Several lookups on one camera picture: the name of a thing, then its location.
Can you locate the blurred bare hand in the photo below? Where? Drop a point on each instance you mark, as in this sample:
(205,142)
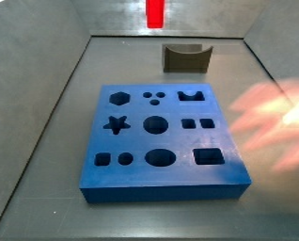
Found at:
(269,108)

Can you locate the red vertical strip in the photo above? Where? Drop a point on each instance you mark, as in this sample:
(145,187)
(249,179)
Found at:
(153,13)

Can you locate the dark olive curved block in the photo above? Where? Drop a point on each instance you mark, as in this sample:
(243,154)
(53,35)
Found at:
(185,58)

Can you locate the blue shape-sorter block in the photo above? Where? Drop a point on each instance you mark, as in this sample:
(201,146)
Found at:
(160,147)

